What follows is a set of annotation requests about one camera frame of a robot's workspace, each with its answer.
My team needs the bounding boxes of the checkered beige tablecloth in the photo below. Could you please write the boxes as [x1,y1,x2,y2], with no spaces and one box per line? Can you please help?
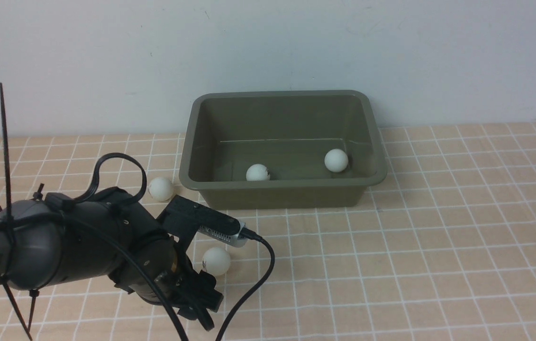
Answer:
[9,123,536,341]

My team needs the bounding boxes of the plain white ball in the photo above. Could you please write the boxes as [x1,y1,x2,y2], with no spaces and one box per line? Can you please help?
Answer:
[324,149,349,173]

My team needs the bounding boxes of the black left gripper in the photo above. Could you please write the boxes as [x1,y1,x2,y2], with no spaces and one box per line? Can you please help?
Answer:
[131,237,224,327]

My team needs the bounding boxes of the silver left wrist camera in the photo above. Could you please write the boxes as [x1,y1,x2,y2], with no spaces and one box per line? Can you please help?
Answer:
[156,195,248,251]

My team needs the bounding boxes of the black camera cable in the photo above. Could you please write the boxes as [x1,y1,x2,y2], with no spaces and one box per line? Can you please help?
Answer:
[215,227,276,341]

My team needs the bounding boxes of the black cable tie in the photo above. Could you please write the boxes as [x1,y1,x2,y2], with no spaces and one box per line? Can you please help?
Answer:
[0,82,37,341]

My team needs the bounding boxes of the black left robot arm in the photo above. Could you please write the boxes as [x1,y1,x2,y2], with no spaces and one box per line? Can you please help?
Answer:
[0,187,242,330]

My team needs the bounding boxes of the white printed ball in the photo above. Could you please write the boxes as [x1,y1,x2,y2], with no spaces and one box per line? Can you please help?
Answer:
[245,164,271,181]
[201,247,231,277]

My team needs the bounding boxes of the olive green plastic bin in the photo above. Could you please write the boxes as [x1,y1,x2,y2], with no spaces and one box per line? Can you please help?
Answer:
[179,90,388,210]

